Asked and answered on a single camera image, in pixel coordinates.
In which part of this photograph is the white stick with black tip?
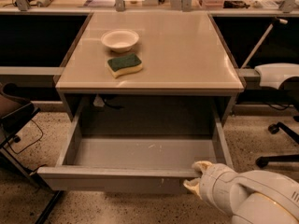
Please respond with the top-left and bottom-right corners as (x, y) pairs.
(241, 17), (288, 69)

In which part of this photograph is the green yellow sponge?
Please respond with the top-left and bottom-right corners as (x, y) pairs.
(107, 53), (143, 78)

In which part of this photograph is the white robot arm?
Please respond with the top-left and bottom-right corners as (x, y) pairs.
(183, 161), (299, 224)

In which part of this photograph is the black floor cable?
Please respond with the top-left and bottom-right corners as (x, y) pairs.
(3, 119), (48, 173)

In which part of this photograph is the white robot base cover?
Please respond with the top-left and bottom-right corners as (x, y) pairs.
(254, 63), (299, 90)

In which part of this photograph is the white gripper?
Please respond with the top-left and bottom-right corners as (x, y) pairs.
(183, 161), (247, 216)

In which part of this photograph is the black office chair base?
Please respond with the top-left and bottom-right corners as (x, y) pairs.
(255, 121), (299, 169)

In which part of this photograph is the grey drawer cabinet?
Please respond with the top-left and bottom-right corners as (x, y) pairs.
(56, 10), (244, 117)

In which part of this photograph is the grey top drawer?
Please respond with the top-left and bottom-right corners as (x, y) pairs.
(38, 96), (232, 194)

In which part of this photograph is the white bowl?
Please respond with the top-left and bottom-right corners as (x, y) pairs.
(101, 29), (139, 53)

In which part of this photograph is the black chair at left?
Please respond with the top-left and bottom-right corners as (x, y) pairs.
(0, 83), (63, 224)

